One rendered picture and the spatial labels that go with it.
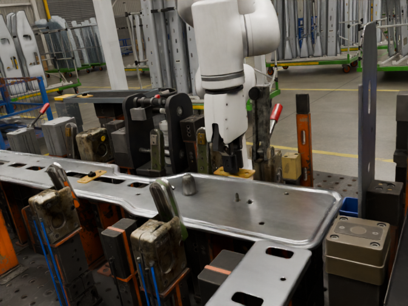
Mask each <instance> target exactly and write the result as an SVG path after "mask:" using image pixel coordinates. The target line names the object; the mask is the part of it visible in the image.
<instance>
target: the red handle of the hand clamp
mask: <svg viewBox="0 0 408 306"><path fill-rule="evenodd" d="M282 108H283V106H282V105H281V104H275V105H274V108H273V111H272V113H271V116H270V139H271V136H272V134H273V131H274V128H275V125H276V124H277V122H278V119H279V117H280V114H281V112H282ZM257 153H258V154H259V155H264V142H263V141H262V142H261V144H260V146H259V149H258V150H257Z"/></svg>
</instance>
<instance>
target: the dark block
mask: <svg viewBox="0 0 408 306"><path fill-rule="evenodd" d="M180 127H181V132H182V139H183V142H185V146H186V153H187V158H188V165H189V170H190V172H196V173H197V146H196V143H197V134H196V133H197V130H198V129H199V128H202V127H205V115H195V114H194V115H192V116H190V117H188V118H186V119H184V120H181V121H180Z"/></svg>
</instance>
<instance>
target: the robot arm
mask: <svg viewBox="0 0 408 306"><path fill-rule="evenodd" d="M174 1H175V7H176V9H177V12H178V14H179V15H180V17H181V18H182V20H184V22H186V23H187V24H188V25H190V26H191V27H193V28H194V31H195V40H196V44H197V53H198V58H199V68H198V70H197V73H196V75H195V79H194V89H195V93H196V94H197V96H198V97H199V98H201V99H203V100H204V115H205V131H206V139H207V141H208V143H212V142H213V151H219V152H220V155H221V156H222V162H223V170H224V172H230V173H237V172H238V168H237V167H239V168H241V169H252V162H251V160H250V159H248V156H247V145H246V139H245V133H246V130H247V129H248V117H247V108H246V103H247V101H248V99H249V95H248V92H249V90H250V89H251V88H252V87H254V86H256V84H257V77H256V72H255V71H254V69H253V68H252V67H251V66H249V65H247V64H244V63H243V60H244V58H246V57H251V56H259V55H265V54H268V53H271V52H273V51H275V50H276V49H277V48H278V47H279V44H280V41H281V28H280V25H279V21H278V18H277V15H276V12H275V9H274V7H273V5H272V3H271V1H270V0H174ZM224 145H225V146H224ZM252 170H253V169H252Z"/></svg>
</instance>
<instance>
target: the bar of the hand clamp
mask: <svg viewBox="0 0 408 306"><path fill-rule="evenodd" d="M248 95H249V97H250V98H251V99H252V111H253V159H254V160H256V159H258V158H260V155H259V154H258V153H257V150H258V149H259V142H260V141H263V143H264V160H268V159H267V148H268V147H269V146H270V87H269V86H254V87H252V88H251V89H250V90H249V92H248Z"/></svg>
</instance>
